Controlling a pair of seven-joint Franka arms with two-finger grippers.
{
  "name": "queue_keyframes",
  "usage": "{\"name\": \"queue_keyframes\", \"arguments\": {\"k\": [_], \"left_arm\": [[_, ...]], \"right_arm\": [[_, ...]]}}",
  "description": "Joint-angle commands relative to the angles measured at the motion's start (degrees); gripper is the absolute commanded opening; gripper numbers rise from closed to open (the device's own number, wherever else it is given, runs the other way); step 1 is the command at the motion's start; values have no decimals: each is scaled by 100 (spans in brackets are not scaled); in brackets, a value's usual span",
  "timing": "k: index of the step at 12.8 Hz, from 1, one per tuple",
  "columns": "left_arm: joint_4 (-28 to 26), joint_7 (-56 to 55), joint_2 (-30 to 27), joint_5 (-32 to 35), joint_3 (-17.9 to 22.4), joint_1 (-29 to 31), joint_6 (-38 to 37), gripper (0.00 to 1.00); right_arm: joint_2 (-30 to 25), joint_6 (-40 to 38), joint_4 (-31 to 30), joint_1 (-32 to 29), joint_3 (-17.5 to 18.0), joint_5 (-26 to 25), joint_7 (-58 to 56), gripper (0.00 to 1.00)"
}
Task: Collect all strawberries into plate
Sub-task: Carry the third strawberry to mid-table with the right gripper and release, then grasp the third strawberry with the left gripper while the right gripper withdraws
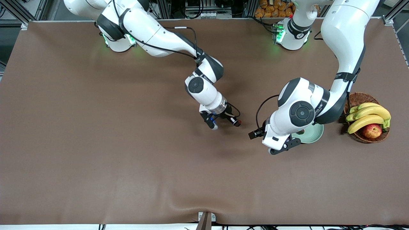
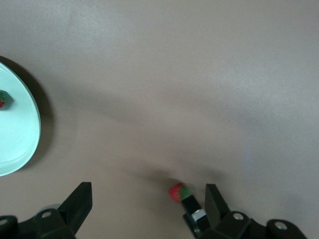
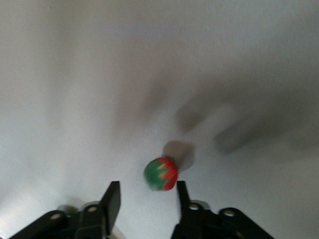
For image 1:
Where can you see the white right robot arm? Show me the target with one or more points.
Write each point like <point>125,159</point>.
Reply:
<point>150,28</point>

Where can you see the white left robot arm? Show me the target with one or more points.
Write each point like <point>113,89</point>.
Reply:
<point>345,32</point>

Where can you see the light green round plate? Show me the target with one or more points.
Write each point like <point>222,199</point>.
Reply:
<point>314,132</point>

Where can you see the yellow banana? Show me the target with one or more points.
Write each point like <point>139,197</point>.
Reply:
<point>367,104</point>
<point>374,111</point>
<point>364,122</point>

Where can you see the brown wicker basket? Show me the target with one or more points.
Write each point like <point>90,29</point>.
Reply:
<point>361,97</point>

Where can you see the red yellow apple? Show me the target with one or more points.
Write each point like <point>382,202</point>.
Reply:
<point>371,131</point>

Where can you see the white terminal block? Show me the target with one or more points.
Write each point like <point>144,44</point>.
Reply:
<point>207,14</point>

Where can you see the pile of brown bread rolls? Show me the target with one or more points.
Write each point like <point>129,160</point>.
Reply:
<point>273,9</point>

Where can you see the brown table mat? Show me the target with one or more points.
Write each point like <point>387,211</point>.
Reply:
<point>96,127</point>

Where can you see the metal table edge bracket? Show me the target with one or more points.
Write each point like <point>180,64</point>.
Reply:
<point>206,218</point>

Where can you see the aluminium frame post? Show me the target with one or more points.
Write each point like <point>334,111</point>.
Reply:
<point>164,9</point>
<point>250,8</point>

